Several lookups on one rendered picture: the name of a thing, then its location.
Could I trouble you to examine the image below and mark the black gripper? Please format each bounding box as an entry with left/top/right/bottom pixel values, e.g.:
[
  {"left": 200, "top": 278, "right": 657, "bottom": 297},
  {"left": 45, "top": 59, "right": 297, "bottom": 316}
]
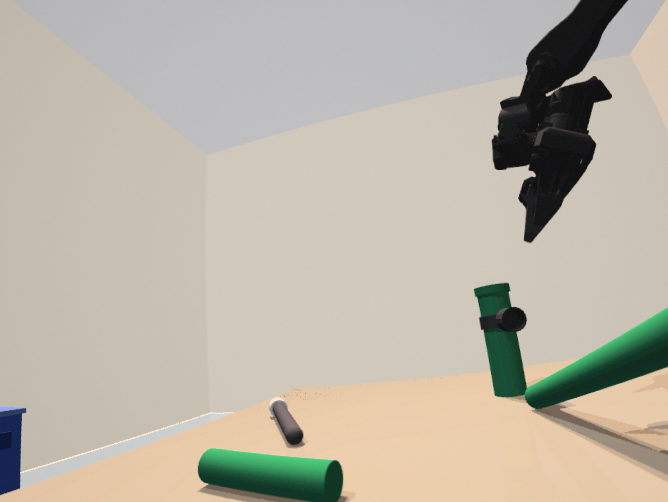
[{"left": 518, "top": 116, "right": 597, "bottom": 242}]

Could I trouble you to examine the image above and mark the grey metal rod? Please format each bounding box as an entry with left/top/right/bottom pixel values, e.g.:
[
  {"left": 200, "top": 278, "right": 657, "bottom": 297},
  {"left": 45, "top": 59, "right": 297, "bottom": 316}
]
[{"left": 269, "top": 398, "right": 304, "bottom": 445}]

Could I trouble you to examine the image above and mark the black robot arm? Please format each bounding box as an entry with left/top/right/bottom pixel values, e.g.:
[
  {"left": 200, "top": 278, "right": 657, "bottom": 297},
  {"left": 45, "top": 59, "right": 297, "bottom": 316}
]
[{"left": 492, "top": 0, "right": 628, "bottom": 171}]

